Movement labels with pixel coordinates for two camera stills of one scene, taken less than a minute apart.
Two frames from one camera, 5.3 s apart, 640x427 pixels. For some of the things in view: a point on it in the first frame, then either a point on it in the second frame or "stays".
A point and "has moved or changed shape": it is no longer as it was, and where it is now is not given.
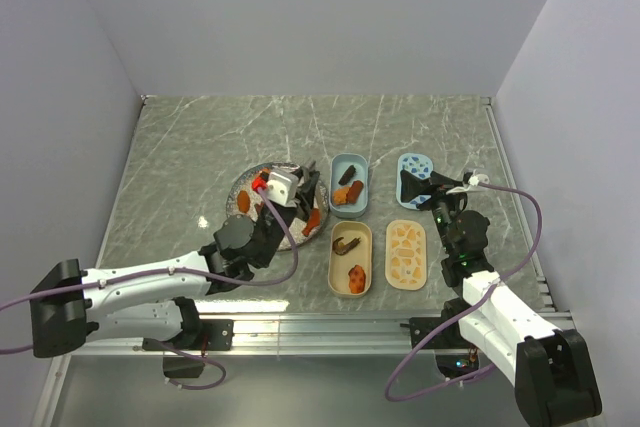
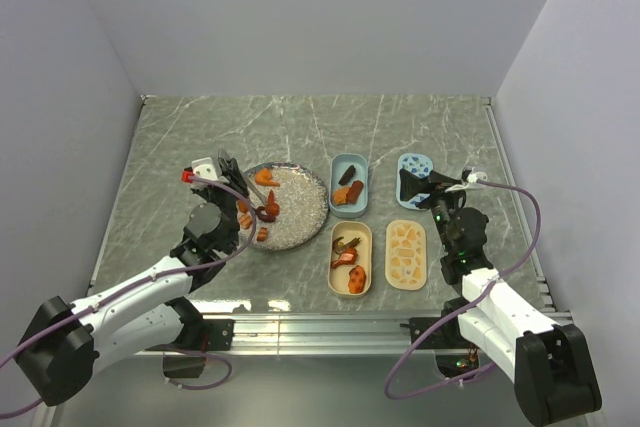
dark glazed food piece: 339,248 stays
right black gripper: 413,186 stays
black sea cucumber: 349,173 stays
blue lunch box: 348,185 stays
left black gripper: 305,197 -> 237,180
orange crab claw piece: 313,222 has moved or changed shape
